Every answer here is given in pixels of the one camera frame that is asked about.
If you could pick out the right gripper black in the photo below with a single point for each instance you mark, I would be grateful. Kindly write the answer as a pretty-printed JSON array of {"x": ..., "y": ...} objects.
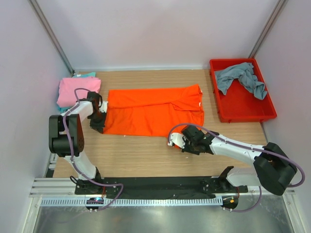
[{"x": 186, "y": 150}]

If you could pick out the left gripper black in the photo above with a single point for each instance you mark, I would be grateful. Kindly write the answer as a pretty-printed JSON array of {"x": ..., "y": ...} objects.
[{"x": 99, "y": 127}]

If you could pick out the orange t-shirt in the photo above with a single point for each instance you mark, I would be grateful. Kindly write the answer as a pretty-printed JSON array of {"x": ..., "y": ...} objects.
[{"x": 153, "y": 112}]

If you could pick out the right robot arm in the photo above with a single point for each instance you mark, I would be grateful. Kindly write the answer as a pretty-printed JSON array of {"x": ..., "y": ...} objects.
[{"x": 274, "y": 171}]

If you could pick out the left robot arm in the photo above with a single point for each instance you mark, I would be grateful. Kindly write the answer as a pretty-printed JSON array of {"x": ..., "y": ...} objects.
[{"x": 66, "y": 139}]

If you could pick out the pink folded t-shirt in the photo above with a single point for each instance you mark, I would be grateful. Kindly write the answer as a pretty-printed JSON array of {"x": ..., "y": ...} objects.
[{"x": 77, "y": 91}]

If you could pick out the teal folded t-shirt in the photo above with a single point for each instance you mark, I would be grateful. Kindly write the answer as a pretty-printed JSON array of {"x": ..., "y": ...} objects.
[{"x": 93, "y": 74}]

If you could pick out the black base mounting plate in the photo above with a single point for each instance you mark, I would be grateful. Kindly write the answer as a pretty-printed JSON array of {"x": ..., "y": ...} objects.
[{"x": 158, "y": 188}]

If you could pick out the red plastic bin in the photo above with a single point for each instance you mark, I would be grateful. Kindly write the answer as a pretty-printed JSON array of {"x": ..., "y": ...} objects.
[{"x": 239, "y": 105}]

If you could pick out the grey crumpled t-shirt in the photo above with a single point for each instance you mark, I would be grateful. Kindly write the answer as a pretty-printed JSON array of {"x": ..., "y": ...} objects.
[{"x": 244, "y": 74}]

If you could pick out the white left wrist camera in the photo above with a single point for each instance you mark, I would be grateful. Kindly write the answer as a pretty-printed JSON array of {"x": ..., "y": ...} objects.
[{"x": 103, "y": 107}]

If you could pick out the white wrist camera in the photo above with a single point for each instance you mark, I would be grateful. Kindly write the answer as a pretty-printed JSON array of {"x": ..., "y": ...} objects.
[
  {"x": 176, "y": 140},
  {"x": 103, "y": 107}
]

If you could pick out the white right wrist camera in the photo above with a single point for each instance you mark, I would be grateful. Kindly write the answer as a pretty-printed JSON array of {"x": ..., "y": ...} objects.
[{"x": 176, "y": 140}]

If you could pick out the white slotted cable duct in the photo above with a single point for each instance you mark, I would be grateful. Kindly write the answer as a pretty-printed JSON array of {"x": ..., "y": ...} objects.
[{"x": 99, "y": 202}]

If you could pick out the aluminium front frame rail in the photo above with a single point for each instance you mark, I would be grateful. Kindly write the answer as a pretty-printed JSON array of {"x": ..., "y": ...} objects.
[{"x": 65, "y": 187}]

